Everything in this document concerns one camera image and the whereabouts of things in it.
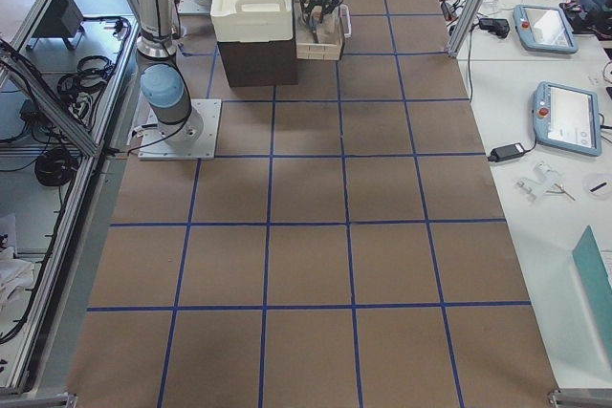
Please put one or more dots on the blue teach pendant near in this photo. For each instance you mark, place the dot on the blue teach pendant near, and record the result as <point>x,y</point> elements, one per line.
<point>567,118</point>

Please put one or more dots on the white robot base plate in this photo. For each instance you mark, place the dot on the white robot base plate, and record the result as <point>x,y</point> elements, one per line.
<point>196,140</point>

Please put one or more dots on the white foam box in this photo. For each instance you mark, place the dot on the white foam box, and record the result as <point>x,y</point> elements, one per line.
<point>249,21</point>

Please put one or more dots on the blue teach pendant far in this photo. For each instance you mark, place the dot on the blue teach pendant far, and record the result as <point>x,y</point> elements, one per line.
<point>544,29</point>

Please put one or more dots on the light wooden drawer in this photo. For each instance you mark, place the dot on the light wooden drawer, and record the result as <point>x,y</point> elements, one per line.
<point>332,37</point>

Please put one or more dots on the black power adapter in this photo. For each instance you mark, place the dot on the black power adapter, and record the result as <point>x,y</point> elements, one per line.
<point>507,152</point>

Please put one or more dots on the blue teach pendant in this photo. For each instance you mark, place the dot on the blue teach pendant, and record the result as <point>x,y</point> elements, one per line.
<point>544,29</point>
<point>567,118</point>

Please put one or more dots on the teal folder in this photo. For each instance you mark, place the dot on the teal folder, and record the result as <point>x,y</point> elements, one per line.
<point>591,268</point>

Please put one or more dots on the aluminium frame post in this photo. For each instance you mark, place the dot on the aluminium frame post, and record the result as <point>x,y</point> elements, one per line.
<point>471,2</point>

